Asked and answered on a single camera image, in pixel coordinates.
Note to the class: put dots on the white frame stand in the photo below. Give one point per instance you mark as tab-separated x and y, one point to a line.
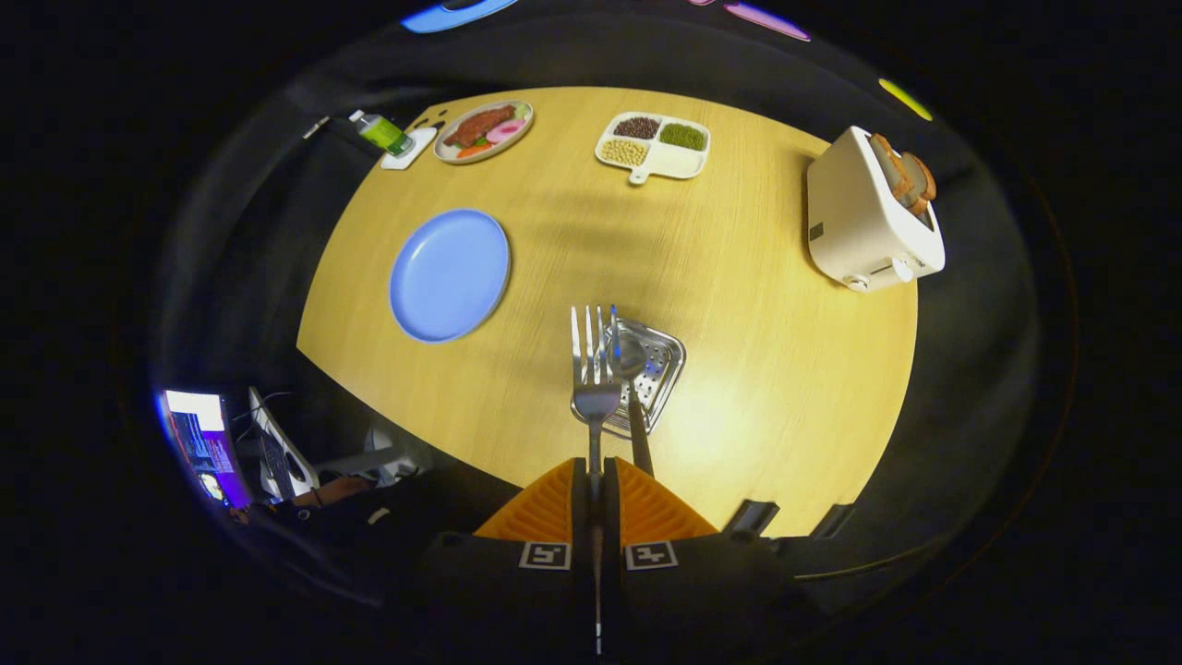
277	453

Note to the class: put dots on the green drink bottle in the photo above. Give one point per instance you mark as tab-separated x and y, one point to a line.
383	132

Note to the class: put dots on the lit computer monitor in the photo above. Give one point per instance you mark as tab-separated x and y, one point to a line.
199	439

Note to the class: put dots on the blue round plate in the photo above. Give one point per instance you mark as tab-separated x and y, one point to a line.
450	275

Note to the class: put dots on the toasted bread slice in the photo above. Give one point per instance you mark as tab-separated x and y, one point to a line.
886	162
922	180

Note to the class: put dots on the white toaster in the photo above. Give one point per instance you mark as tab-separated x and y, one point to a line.
859	222

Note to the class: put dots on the white divided dish of beans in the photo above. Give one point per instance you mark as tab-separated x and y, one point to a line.
683	164

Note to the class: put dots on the metal perforated tray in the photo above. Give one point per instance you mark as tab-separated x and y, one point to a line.
663	369

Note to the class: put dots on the black clamp block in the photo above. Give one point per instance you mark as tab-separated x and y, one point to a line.
834	520
753	517

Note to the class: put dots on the white square coaster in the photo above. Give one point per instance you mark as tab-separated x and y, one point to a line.
418	149

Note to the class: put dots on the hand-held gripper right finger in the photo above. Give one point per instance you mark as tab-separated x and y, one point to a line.
611	517

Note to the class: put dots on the oval plate of food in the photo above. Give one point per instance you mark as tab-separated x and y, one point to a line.
485	129

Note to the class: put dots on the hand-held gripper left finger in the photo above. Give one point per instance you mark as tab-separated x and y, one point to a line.
580	517

